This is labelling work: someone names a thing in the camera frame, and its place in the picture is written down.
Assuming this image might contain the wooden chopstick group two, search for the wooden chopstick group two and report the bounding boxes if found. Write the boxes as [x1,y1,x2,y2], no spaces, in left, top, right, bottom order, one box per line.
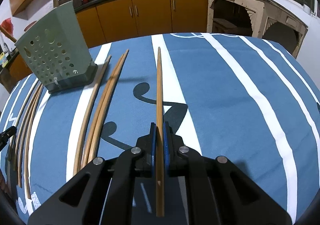
[81,49,129,168]

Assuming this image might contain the wooden chopstick group one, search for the wooden chopstick group one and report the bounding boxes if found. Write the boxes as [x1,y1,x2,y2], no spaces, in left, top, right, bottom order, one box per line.
[73,55,112,175]

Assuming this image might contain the orange lower kitchen cabinets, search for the orange lower kitchen cabinets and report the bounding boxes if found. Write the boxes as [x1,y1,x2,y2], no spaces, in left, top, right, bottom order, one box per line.
[4,0,209,81]

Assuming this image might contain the yellow detergent bottle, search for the yellow detergent bottle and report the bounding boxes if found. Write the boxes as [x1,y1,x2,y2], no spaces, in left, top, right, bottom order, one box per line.
[0,52,8,68]

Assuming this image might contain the blue white striped tablecloth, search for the blue white striped tablecloth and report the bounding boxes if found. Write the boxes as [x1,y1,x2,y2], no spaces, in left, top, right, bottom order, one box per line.
[1,33,319,224]

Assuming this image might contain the green perforated utensil holder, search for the green perforated utensil holder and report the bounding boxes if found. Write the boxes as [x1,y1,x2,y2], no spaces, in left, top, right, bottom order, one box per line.
[15,1,98,94]

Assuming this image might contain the cream wooden side table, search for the cream wooden side table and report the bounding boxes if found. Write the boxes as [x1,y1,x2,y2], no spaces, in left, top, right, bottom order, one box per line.
[207,0,308,57]

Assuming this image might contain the red plastic bag on wall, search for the red plastic bag on wall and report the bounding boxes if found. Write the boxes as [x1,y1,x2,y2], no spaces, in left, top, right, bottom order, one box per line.
[1,18,14,35]

